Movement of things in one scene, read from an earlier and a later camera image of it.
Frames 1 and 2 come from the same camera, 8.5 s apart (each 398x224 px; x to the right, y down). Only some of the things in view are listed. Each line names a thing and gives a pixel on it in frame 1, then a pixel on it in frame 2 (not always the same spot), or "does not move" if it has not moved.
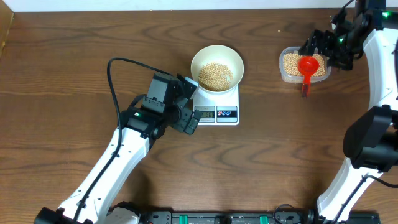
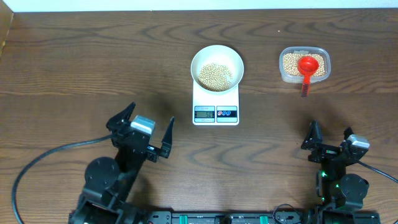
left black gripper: (181, 123) → (113, 124)
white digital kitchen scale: (217, 108) does not move
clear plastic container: (289, 66) does not move
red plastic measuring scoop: (308, 66) does not move
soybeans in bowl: (212, 77) does not move
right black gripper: (326, 37) → (325, 152)
